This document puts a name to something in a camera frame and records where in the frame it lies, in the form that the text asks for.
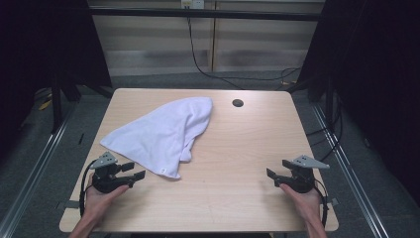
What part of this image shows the yellow object on floor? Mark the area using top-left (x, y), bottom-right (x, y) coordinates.
top-left (38, 98), bottom-right (53, 112)

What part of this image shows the person's right hand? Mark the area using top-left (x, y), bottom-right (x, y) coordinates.
top-left (278, 183), bottom-right (323, 226)

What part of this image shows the black curtain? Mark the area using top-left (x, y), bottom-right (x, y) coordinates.
top-left (296, 0), bottom-right (420, 207)
top-left (0, 0), bottom-right (114, 160)

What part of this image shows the black horizontal metal bar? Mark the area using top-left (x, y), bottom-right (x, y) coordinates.
top-left (88, 7), bottom-right (324, 23)

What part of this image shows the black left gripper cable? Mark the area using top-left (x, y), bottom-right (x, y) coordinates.
top-left (78, 160), bottom-right (97, 218)

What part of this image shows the bundle of black cables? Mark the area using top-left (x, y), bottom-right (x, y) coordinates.
top-left (304, 94), bottom-right (345, 164)

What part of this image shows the long black floor cable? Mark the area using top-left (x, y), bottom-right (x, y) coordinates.
top-left (185, 16), bottom-right (302, 91)

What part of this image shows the black metal stand leg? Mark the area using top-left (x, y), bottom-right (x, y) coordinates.
top-left (51, 74), bottom-right (64, 135)

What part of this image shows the metal floor rail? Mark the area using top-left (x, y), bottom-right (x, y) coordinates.
top-left (0, 104), bottom-right (79, 238)
top-left (311, 102), bottom-right (391, 238)

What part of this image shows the person's left hand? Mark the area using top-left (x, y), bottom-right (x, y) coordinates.
top-left (81, 183), bottom-right (130, 226)

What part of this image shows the white wall outlet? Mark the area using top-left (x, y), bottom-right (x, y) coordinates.
top-left (180, 0), bottom-right (206, 10)

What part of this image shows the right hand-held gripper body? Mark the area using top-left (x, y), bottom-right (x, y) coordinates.
top-left (274, 155), bottom-right (331, 194)

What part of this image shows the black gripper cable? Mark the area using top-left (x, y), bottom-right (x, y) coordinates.
top-left (312, 178), bottom-right (330, 229)
top-left (78, 160), bottom-right (97, 218)

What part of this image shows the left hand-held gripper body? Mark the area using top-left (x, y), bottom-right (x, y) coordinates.
top-left (89, 151), bottom-right (136, 194)

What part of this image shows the white towel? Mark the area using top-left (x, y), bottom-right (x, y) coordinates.
top-left (99, 96), bottom-right (214, 180)

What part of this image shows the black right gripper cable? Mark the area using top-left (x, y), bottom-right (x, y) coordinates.
top-left (312, 178), bottom-right (330, 229)

